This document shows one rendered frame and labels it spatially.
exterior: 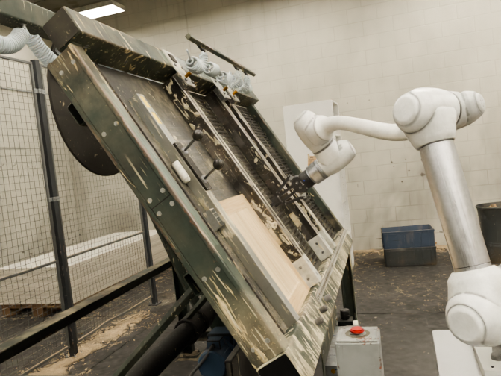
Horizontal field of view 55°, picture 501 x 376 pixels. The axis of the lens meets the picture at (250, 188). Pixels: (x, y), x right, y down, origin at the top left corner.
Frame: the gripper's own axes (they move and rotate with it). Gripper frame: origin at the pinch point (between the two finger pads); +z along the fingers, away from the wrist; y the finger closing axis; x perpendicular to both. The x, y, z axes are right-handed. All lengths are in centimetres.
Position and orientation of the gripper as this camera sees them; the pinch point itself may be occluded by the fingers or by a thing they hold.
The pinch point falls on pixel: (273, 204)
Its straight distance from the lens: 210.0
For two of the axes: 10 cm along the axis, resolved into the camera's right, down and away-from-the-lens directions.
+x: -2.7, 0.9, -9.6
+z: -7.7, 5.8, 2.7
